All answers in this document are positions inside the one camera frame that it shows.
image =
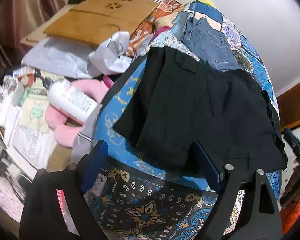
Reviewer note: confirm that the wooden lap desk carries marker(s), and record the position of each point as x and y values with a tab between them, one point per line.
102	17

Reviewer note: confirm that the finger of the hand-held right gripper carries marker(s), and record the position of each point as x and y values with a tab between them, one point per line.
296	145

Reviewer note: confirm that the grey striped cloth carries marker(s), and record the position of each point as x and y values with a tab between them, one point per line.
86	140

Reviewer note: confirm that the patchwork patterned blanket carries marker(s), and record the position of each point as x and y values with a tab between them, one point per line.
145	205

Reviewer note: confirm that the grey plastic bag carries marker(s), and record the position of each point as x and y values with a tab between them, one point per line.
57	55

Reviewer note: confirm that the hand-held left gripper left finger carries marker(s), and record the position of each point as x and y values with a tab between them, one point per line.
96	162

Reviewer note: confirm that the folded blue jeans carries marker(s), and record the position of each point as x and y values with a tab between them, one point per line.
210	45

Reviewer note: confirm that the white plastic bottle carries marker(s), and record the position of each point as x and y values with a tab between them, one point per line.
70	100

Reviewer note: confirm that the stack of printed papers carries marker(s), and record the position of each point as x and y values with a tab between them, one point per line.
22	135

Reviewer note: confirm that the striped pink curtain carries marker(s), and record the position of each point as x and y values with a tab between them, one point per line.
22	2

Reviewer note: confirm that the light wooden board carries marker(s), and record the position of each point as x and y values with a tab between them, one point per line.
37	33

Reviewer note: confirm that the pink plush pillow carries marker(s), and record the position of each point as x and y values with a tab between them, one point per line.
65	130

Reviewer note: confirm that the black pants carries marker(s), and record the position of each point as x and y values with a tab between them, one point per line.
195	110

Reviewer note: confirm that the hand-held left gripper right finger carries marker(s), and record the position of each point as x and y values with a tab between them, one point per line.
207	166

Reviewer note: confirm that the crumpled white paper bag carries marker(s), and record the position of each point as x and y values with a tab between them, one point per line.
110	55

